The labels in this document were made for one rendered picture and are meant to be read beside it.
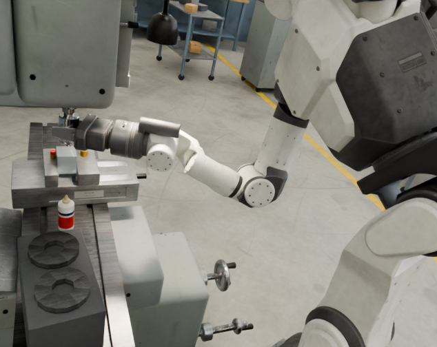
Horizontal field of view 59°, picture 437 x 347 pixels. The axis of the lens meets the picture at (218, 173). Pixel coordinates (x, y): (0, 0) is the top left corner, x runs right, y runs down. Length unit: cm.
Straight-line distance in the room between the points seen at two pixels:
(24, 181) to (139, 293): 45
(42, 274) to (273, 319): 167
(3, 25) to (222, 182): 56
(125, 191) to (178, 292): 35
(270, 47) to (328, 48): 464
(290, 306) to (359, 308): 154
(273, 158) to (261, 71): 440
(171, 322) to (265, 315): 102
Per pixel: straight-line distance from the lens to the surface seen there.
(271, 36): 526
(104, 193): 122
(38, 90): 86
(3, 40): 81
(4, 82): 84
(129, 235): 125
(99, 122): 99
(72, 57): 84
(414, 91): 69
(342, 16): 67
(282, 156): 98
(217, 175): 97
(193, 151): 99
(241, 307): 226
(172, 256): 137
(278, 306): 234
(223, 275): 147
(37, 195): 120
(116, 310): 96
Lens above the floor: 168
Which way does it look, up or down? 31 degrees down
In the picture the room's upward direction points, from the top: 14 degrees clockwise
